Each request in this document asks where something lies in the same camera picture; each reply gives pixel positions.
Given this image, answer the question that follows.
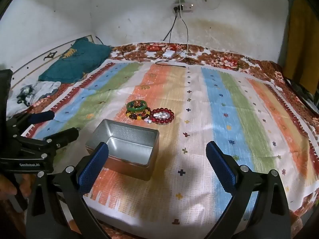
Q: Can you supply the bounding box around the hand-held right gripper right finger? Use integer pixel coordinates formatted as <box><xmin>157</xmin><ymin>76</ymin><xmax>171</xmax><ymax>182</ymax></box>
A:
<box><xmin>205</xmin><ymin>141</ymin><xmax>292</xmax><ymax>239</ymax></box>

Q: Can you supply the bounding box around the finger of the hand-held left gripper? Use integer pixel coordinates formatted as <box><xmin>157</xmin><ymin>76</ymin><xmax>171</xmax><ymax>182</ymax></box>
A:
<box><xmin>7</xmin><ymin>110</ymin><xmax>55</xmax><ymax>130</ymax></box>
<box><xmin>14</xmin><ymin>127</ymin><xmax>79</xmax><ymax>155</ymax></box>

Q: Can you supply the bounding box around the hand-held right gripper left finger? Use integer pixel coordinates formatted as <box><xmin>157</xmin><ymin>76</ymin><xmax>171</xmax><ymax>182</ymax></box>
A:
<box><xmin>25</xmin><ymin>141</ymin><xmax>111</xmax><ymax>239</ymax></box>

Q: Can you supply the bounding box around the silver metal tin box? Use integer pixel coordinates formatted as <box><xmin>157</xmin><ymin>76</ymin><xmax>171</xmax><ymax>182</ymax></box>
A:
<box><xmin>85</xmin><ymin>119</ymin><xmax>160</xmax><ymax>182</ymax></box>

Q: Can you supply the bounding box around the yellow and brown bead bracelet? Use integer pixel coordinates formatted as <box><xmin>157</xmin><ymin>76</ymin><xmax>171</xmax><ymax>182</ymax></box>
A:
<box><xmin>128</xmin><ymin>107</ymin><xmax>152</xmax><ymax>121</ymax></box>

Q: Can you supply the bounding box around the red bead bracelet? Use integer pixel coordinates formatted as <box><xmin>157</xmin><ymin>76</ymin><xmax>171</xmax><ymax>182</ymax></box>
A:
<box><xmin>149</xmin><ymin>107</ymin><xmax>175</xmax><ymax>125</ymax></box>

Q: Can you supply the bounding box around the multicolour bead bracelet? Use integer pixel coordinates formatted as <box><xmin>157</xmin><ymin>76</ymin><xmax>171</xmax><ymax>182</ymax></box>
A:
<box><xmin>126</xmin><ymin>100</ymin><xmax>148</xmax><ymax>113</ymax></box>

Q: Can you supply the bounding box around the light blue bead bracelet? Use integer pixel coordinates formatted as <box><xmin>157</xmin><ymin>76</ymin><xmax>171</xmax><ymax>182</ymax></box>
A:
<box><xmin>145</xmin><ymin>112</ymin><xmax>170</xmax><ymax>124</ymax></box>

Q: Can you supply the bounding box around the person's left hand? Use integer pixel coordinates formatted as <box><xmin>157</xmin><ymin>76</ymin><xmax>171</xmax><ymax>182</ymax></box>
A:
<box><xmin>0</xmin><ymin>174</ymin><xmax>34</xmax><ymax>201</ymax></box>

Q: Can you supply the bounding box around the white printed cloth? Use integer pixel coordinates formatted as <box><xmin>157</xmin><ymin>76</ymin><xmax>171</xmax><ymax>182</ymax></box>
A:
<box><xmin>6</xmin><ymin>81</ymin><xmax>61</xmax><ymax>118</ymax></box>

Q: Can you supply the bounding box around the striped colourful mat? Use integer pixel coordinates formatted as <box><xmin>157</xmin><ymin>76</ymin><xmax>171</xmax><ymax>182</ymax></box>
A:
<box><xmin>24</xmin><ymin>60</ymin><xmax>319</xmax><ymax>227</ymax></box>

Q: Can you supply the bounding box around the white bed headboard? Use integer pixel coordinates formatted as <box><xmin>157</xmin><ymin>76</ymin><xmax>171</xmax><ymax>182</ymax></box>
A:
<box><xmin>10</xmin><ymin>33</ymin><xmax>96</xmax><ymax>85</ymax></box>

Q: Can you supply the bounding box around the teal pillow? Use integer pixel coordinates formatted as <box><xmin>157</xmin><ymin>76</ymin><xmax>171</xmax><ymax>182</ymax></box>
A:
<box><xmin>38</xmin><ymin>38</ymin><xmax>112</xmax><ymax>83</ymax></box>

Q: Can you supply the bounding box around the yellow hanging cloth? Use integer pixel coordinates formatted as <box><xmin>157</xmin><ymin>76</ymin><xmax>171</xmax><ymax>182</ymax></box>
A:
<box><xmin>283</xmin><ymin>0</ymin><xmax>319</xmax><ymax>90</ymax></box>

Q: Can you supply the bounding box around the black charging cable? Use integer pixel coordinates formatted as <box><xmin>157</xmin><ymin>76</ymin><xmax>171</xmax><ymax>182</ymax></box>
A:
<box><xmin>156</xmin><ymin>10</ymin><xmax>187</xmax><ymax>68</ymax></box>

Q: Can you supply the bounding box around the white cable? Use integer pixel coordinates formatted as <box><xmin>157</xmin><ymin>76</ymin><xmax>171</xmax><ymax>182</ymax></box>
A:
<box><xmin>172</xmin><ymin>10</ymin><xmax>190</xmax><ymax>63</ymax></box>

